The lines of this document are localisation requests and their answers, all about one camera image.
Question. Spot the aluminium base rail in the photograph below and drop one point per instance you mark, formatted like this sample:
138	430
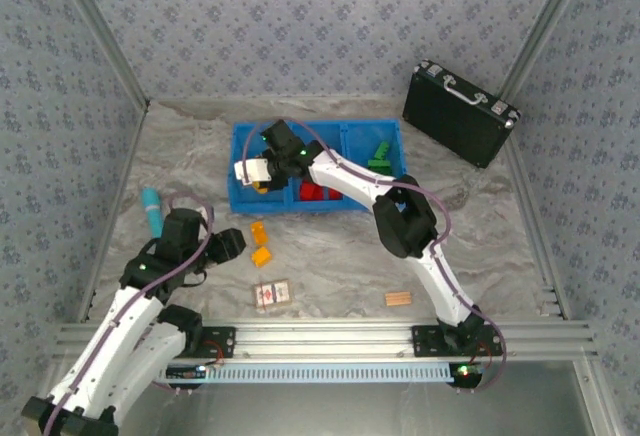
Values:
325	338

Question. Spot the red lego brick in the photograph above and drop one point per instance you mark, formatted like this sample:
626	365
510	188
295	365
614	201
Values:
311	192
333	194

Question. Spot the blue three-compartment plastic bin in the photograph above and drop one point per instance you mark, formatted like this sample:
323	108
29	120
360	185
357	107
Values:
360	141

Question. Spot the yellow lego brick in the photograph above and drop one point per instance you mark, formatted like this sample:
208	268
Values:
262	257
258	233
260	188

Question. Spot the teal pen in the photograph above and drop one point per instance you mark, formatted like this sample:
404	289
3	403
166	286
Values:
151	201

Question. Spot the aluminium frame post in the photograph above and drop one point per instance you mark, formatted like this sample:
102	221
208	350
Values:
542	31
108	31

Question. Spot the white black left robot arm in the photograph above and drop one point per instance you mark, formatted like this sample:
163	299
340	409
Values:
115	341

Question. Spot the small ribbed wooden block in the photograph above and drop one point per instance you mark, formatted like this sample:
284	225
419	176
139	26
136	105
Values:
398	299

